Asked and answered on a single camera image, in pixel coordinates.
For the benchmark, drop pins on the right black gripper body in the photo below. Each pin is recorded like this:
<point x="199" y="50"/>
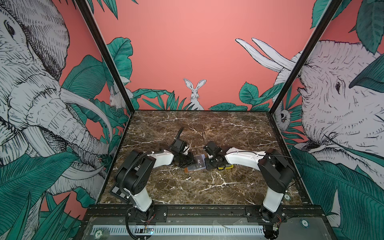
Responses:
<point x="211" y="163"/>

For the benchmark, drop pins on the white slotted cable duct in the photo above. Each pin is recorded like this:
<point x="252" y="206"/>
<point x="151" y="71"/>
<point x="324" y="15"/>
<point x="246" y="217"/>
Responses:
<point x="163" y="230"/>

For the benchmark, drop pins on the black front mounting rail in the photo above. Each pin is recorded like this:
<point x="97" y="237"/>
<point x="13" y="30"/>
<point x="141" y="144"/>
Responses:
<point x="162" y="213"/>

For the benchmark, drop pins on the brown leather card holder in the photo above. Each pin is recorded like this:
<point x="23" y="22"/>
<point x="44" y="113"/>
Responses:
<point x="189" y="168"/>

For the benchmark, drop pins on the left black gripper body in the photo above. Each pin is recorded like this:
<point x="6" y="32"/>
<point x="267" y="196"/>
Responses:
<point x="185" y="159"/>

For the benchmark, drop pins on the yellow plastic card tray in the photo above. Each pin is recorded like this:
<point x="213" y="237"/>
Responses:
<point x="226" y="167"/>

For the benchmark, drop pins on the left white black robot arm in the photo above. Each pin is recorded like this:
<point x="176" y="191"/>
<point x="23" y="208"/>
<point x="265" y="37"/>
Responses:
<point x="133" y="175"/>

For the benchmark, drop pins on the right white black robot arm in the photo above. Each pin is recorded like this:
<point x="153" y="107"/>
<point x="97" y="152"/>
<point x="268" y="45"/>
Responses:
<point x="275" y="169"/>

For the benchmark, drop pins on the checkerboard calibration tag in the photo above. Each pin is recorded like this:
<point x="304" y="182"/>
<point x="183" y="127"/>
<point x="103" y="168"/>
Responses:
<point x="116" y="192"/>

